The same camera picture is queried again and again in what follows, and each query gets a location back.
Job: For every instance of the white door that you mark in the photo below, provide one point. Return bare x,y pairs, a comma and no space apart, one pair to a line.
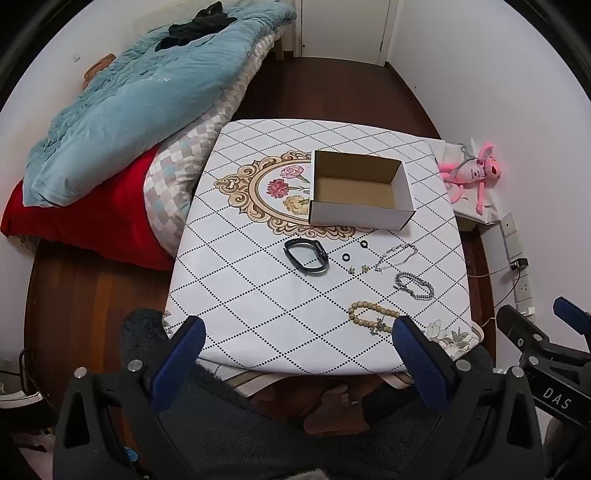
341,27

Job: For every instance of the brown pillow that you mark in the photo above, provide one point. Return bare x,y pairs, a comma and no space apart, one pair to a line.
99,67

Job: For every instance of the person's bare foot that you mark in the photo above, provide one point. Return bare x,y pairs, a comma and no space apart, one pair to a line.
332,410

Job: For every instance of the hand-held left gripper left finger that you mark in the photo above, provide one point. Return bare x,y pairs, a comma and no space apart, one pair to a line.
184,353

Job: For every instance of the diamond pattern tablecloth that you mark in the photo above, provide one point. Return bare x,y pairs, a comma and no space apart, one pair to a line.
258,295

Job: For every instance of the red blanket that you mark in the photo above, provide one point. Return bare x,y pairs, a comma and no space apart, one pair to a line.
101,221

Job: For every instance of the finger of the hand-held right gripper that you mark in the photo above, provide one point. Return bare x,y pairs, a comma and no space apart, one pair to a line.
572,314
517,327

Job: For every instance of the wooden bed frame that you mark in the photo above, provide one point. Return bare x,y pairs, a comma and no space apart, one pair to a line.
280,48

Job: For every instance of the pink plush toy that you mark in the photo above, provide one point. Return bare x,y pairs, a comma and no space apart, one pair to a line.
471,173

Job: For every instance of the black charger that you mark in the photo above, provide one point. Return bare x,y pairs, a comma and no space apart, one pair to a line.
519,265

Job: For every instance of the black watch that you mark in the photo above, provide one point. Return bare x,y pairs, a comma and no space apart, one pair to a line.
321,263

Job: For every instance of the light blue duvet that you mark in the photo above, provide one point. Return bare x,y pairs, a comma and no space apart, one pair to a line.
138,101

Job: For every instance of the dark fleece pants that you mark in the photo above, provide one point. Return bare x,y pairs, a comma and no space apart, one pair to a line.
258,443

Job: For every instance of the white cardboard box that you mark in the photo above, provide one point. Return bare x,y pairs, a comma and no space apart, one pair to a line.
355,217

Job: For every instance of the black clothes pile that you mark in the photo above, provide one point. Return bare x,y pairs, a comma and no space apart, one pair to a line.
194,27

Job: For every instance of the beige table frame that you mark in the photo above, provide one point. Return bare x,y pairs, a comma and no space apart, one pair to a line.
251,383

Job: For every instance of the white wall socket plate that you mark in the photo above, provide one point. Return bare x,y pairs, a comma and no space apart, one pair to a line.
524,290
509,224
515,244

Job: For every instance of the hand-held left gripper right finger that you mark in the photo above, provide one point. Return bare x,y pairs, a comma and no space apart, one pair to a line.
415,362

